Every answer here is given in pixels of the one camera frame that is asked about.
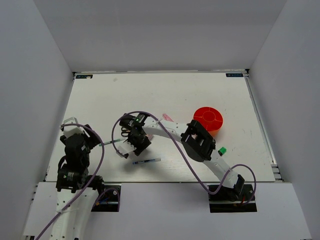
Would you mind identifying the black handled scissors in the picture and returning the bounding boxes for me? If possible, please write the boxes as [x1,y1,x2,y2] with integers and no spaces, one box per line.
[120,126,130,138]

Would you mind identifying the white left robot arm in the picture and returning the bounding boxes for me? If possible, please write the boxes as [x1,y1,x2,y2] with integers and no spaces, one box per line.
[35,117,106,240]

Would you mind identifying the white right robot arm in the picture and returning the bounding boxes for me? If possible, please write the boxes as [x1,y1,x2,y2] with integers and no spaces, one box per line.
[118,112,245,201]

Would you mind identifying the blue ink pen refill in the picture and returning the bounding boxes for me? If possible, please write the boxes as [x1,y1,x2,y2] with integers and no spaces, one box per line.
[132,157,161,165]

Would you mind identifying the pink transparent plastic case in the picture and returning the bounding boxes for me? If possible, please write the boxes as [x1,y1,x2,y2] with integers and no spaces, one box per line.
[162,113,173,122]

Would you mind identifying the left corner table label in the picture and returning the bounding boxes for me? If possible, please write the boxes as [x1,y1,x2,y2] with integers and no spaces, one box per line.
[75,74,93,79]

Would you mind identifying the corner table label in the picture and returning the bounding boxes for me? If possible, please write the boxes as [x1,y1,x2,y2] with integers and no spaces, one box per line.
[225,73,244,78]
[75,74,93,79]

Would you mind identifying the orange round organizer container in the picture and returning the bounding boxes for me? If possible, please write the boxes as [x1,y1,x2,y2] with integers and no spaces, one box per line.
[193,106,224,137]

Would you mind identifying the green cube eraser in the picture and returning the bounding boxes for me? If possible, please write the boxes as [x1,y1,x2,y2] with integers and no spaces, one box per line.
[218,147,227,156]

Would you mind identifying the right corner table label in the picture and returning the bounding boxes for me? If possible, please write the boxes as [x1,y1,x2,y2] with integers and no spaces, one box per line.
[225,73,244,78]

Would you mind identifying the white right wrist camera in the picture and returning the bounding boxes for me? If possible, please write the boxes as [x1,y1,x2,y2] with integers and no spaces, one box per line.
[116,140,136,159]

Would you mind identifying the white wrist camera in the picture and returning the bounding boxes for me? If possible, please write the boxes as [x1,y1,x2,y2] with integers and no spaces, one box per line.
[61,117,84,138]
[116,140,136,159]

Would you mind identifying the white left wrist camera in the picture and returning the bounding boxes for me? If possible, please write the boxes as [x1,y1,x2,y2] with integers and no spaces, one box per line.
[61,117,84,138]

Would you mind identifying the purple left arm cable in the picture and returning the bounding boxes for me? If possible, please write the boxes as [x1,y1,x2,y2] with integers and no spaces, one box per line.
[33,122,106,240]

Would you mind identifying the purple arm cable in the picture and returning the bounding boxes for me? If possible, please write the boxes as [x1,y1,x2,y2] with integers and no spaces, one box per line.
[111,110,257,196]
[33,122,106,240]

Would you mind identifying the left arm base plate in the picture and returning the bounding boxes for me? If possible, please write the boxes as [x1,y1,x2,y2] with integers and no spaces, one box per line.
[91,184,122,213]

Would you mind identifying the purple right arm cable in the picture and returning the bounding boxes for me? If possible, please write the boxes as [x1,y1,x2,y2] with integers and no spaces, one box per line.
[111,110,257,196]

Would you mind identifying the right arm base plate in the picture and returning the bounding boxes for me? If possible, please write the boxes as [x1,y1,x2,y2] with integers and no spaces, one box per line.
[208,184,258,214]

